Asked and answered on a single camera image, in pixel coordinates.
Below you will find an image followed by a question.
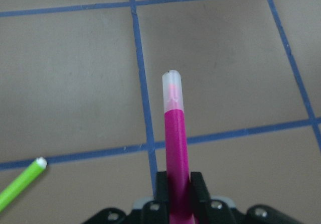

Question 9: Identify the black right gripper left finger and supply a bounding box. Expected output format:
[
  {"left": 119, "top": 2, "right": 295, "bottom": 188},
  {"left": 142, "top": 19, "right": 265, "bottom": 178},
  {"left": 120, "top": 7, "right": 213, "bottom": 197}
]
[{"left": 141, "top": 171, "right": 170, "bottom": 223}]

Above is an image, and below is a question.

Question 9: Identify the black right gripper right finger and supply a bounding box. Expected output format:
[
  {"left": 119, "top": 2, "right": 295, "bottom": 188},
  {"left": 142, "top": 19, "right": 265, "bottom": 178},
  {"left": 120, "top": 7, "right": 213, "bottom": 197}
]
[{"left": 190, "top": 172, "right": 236, "bottom": 223}]

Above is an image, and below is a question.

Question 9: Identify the pink highlighter pen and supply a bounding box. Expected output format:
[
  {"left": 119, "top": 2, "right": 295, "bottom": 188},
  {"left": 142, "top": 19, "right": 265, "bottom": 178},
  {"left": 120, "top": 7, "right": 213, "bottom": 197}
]
[{"left": 162, "top": 70, "right": 198, "bottom": 223}]

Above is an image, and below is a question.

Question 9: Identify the green highlighter pen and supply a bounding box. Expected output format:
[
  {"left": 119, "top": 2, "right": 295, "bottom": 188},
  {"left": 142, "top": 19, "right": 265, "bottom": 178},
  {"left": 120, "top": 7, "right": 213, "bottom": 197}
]
[{"left": 1, "top": 157, "right": 48, "bottom": 212}]

